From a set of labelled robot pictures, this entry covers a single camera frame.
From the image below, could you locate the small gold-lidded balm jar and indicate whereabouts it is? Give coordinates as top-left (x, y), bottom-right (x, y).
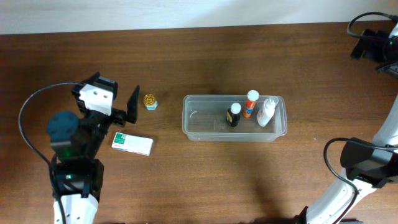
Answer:
top-left (144, 94), bottom-right (158, 110)

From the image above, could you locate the clear plastic container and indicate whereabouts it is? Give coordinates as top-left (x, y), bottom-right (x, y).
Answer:
top-left (182, 95), bottom-right (287, 142)

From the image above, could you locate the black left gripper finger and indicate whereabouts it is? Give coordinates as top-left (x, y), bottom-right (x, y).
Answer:
top-left (126, 85), bottom-right (140, 124)
top-left (81, 72), bottom-right (100, 85)

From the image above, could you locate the orange tablet tube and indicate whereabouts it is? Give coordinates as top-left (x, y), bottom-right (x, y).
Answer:
top-left (243, 90), bottom-right (259, 118)

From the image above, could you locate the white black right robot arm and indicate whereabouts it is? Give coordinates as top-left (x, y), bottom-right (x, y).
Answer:
top-left (294, 28), bottom-right (397, 223)

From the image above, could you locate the dark brown medicine bottle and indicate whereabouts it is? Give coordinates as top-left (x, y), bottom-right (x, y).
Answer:
top-left (226, 103), bottom-right (241, 128)

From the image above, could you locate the white green medicine box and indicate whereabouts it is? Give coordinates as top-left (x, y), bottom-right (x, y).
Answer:
top-left (111, 132), bottom-right (154, 156)

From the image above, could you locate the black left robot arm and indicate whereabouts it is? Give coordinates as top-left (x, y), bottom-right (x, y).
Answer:
top-left (47, 73), bottom-right (140, 223)

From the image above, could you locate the white spray bottle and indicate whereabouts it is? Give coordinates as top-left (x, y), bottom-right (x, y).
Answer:
top-left (257, 96), bottom-right (279, 127)

